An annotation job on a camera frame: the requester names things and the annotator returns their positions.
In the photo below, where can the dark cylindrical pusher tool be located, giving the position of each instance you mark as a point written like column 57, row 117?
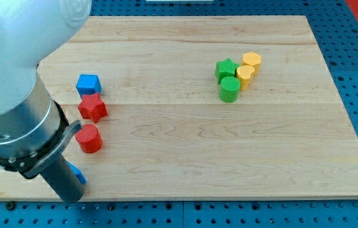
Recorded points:
column 63, row 181

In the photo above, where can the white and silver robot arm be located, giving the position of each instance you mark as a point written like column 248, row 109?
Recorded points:
column 34, row 130

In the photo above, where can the yellow heart block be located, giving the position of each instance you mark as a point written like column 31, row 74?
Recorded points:
column 245, row 74

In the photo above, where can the yellow hexagon block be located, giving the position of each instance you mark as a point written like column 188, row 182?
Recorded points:
column 252, row 59

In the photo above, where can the blue block behind tool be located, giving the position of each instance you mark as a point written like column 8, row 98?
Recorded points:
column 78, row 174

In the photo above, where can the red cylinder block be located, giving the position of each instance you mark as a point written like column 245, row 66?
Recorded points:
column 89, row 138

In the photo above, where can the red star block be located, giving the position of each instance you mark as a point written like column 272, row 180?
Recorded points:
column 92, row 107

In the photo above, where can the blue cube block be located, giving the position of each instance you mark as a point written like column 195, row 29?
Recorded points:
column 88, row 84

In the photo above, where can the wooden board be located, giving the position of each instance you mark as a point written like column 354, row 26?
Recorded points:
column 168, row 136

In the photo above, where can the green cylinder block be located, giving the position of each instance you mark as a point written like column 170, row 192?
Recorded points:
column 229, row 88

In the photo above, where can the green star block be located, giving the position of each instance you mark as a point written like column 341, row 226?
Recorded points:
column 225, row 68

